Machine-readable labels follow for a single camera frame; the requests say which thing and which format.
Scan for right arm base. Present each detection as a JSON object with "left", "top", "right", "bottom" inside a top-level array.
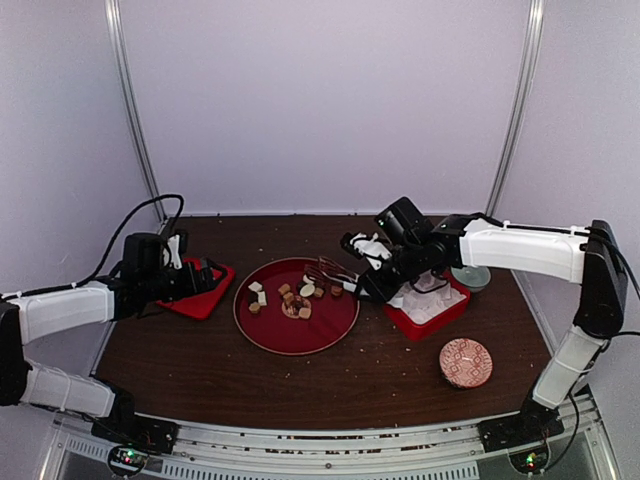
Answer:
[{"left": 477, "top": 413, "right": 565, "bottom": 476}]

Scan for left aluminium post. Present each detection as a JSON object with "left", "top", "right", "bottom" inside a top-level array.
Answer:
[{"left": 104, "top": 0, "right": 160, "bottom": 198}]

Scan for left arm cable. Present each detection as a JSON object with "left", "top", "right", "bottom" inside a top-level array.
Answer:
[{"left": 9, "top": 193, "right": 185, "bottom": 299}]

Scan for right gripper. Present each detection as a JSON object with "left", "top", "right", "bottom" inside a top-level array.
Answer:
[{"left": 353, "top": 241, "right": 426, "bottom": 305}]

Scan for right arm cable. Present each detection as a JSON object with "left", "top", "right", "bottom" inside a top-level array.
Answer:
[{"left": 597, "top": 234, "right": 640, "bottom": 341}]

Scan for front aluminium rail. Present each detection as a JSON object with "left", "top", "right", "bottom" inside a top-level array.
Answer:
[{"left": 36, "top": 393, "right": 620, "bottom": 479}]

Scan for red patterned bowl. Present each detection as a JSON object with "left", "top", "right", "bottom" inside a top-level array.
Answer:
[{"left": 439, "top": 338, "right": 494, "bottom": 389}]

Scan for white paper cups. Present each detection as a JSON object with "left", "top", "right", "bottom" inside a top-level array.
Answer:
[{"left": 396, "top": 278, "right": 466, "bottom": 326}]

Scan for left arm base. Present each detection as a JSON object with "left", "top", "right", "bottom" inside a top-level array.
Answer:
[{"left": 83, "top": 414, "right": 179, "bottom": 479}]

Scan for round red tray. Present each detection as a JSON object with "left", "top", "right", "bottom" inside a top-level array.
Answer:
[{"left": 233, "top": 257, "right": 360, "bottom": 356}]

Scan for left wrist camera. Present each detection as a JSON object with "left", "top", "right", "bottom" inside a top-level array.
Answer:
[{"left": 121, "top": 230, "right": 188, "bottom": 275}]

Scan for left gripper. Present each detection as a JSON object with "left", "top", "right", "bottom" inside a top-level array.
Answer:
[{"left": 141, "top": 257, "right": 227, "bottom": 302}]

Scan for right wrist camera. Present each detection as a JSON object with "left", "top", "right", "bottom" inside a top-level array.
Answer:
[{"left": 340, "top": 196, "right": 432, "bottom": 274}]

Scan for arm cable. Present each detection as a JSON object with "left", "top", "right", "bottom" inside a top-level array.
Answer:
[
  {"left": 9, "top": 193, "right": 185, "bottom": 299},
  {"left": 597, "top": 234, "right": 640, "bottom": 341}
]

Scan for red box lid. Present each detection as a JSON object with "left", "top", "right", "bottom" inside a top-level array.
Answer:
[{"left": 155, "top": 264, "right": 236, "bottom": 321}]

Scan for metal serving tongs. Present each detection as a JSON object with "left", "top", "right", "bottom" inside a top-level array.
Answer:
[{"left": 304, "top": 256, "right": 359, "bottom": 293}]

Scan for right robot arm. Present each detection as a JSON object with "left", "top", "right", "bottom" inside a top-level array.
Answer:
[{"left": 344, "top": 211, "right": 637, "bottom": 442}]

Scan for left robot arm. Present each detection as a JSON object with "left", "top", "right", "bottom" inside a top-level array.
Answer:
[{"left": 1, "top": 259, "right": 229, "bottom": 444}]

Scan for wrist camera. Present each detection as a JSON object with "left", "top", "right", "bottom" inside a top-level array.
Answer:
[
  {"left": 340, "top": 196, "right": 432, "bottom": 274},
  {"left": 121, "top": 230, "right": 188, "bottom": 275}
]

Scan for right aluminium post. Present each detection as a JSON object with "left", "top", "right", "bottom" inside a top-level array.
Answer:
[{"left": 485, "top": 0, "right": 546, "bottom": 216}]

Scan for tan ridged chocolate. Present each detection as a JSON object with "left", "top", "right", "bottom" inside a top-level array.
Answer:
[{"left": 278, "top": 284, "right": 291, "bottom": 296}]

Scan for grey green bowl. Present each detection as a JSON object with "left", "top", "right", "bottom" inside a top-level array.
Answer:
[{"left": 450, "top": 266, "right": 492, "bottom": 293}]

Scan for red chocolate box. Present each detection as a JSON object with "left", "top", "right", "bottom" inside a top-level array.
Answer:
[{"left": 384, "top": 280, "right": 471, "bottom": 342}]

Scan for aluminium post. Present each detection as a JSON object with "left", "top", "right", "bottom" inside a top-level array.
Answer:
[
  {"left": 485, "top": 0, "right": 546, "bottom": 216},
  {"left": 104, "top": 0, "right": 160, "bottom": 198}
]

